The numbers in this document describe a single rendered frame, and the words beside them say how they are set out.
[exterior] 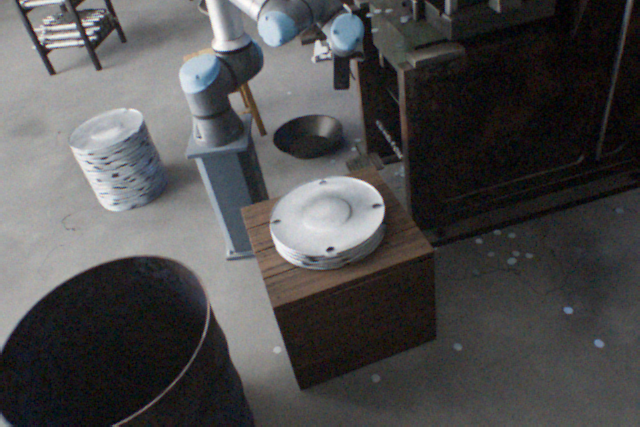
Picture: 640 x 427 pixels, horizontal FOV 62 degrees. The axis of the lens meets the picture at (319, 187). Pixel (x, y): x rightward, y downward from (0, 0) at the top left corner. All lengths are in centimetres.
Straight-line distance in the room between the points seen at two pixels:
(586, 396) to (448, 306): 41
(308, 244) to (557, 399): 71
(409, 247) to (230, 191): 64
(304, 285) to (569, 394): 70
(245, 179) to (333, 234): 46
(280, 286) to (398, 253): 29
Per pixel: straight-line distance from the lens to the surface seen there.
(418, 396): 147
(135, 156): 216
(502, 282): 169
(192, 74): 152
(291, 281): 126
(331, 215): 132
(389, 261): 126
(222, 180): 165
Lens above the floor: 128
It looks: 38 degrees down
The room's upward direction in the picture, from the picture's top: 11 degrees counter-clockwise
